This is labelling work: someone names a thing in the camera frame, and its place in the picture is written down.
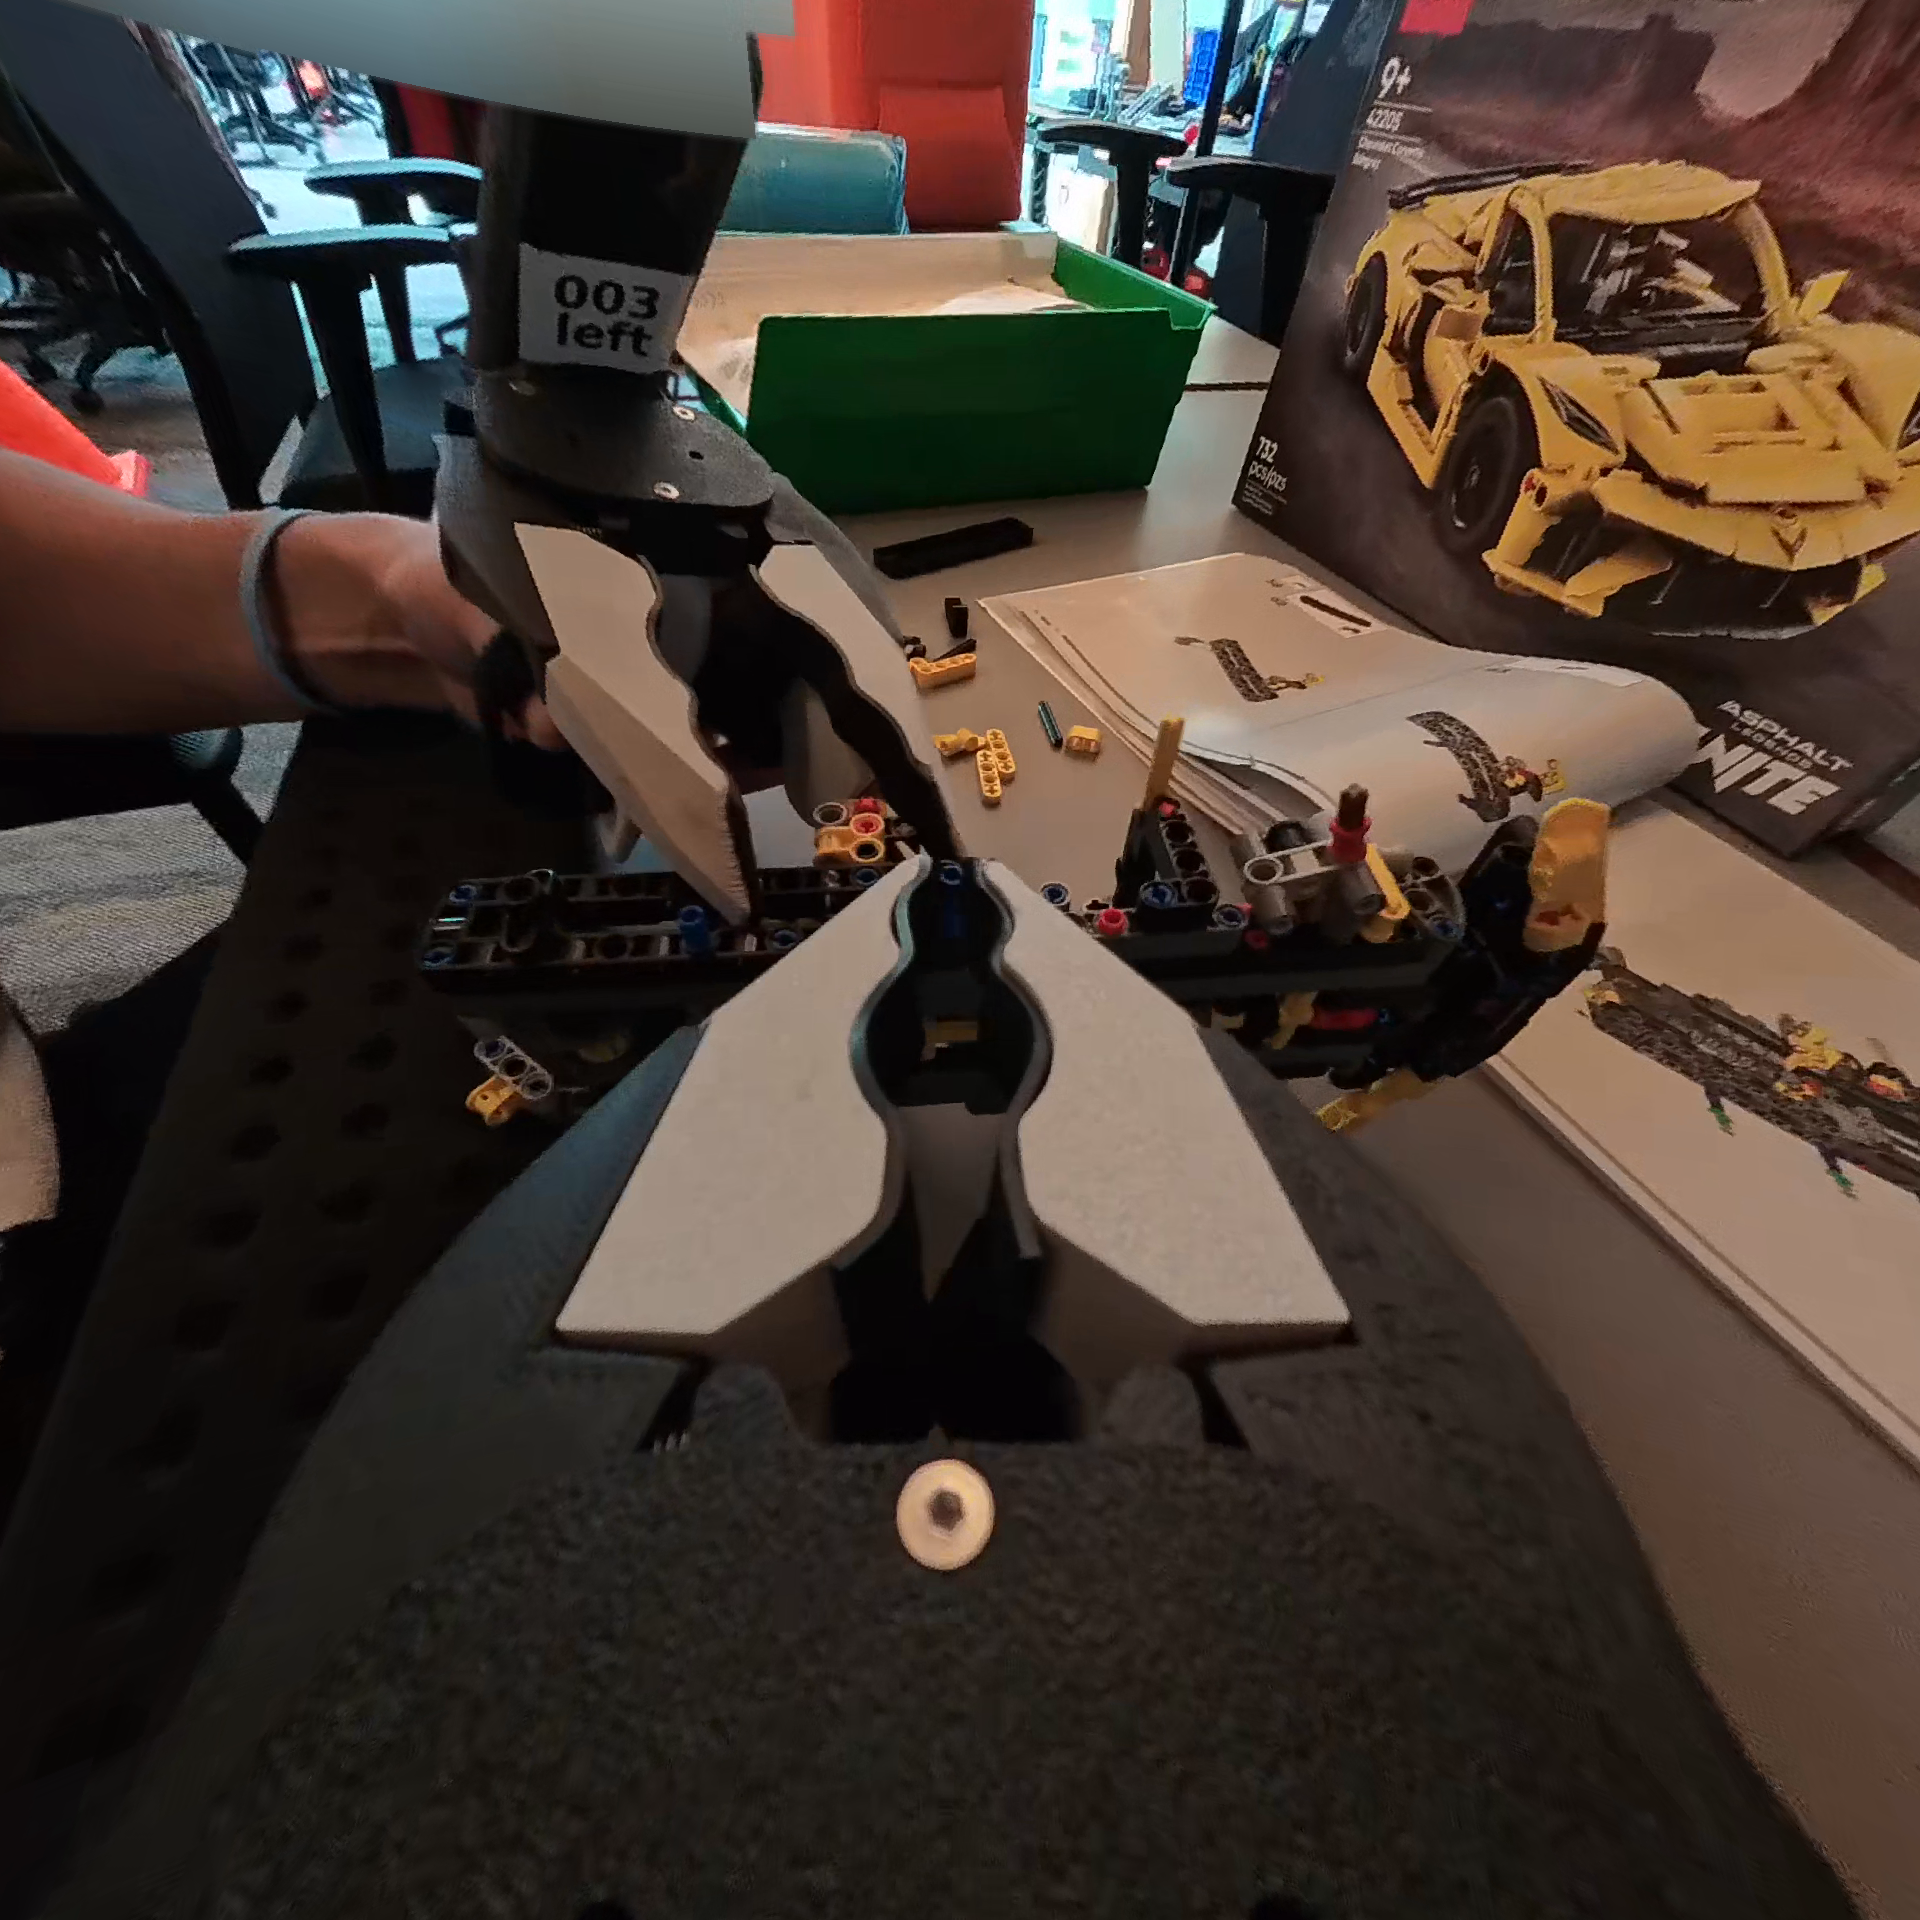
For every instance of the long black lego beam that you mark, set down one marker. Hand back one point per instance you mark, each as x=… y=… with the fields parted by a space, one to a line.
x=953 y=547

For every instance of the black yellow lego car chassis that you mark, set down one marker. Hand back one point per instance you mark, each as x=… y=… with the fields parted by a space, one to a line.
x=599 y=916

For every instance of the person's left forearm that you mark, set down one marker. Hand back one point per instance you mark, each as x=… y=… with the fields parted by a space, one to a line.
x=120 y=587

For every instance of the blue wristband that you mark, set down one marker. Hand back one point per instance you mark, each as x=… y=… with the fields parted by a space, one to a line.
x=249 y=610

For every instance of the dark lego axle pin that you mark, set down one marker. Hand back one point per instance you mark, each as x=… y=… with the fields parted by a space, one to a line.
x=1049 y=724

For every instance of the green plastic bin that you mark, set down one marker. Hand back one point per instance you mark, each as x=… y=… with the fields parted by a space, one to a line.
x=960 y=406

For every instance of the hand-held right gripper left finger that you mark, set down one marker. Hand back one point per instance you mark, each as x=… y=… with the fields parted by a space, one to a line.
x=720 y=1202

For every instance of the yellow angled lego beam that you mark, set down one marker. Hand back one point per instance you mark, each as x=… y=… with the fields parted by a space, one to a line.
x=943 y=667

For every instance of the orange traffic cone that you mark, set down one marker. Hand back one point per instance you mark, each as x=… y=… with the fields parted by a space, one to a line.
x=61 y=422

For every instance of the yellow car picture cardboard box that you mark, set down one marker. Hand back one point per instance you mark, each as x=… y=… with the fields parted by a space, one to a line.
x=1575 y=301

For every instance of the person's left hand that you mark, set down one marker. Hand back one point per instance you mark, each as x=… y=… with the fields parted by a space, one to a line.
x=389 y=615

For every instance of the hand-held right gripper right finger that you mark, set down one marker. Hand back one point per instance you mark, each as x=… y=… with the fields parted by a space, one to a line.
x=1185 y=1202

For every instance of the open instruction booklet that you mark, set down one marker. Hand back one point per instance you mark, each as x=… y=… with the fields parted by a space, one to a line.
x=1349 y=661

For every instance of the white paper sheets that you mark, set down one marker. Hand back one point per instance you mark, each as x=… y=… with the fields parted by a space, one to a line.
x=902 y=278

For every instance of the yellow lego connector pieces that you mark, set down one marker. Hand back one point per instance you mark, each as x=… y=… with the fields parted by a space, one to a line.
x=984 y=757

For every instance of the teal cushion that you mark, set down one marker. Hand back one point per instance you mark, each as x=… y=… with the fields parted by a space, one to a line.
x=819 y=181

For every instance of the black office chair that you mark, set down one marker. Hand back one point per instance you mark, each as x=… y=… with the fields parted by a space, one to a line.
x=1243 y=226
x=182 y=330

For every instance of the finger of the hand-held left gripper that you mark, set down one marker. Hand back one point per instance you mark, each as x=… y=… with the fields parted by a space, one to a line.
x=809 y=645
x=630 y=704

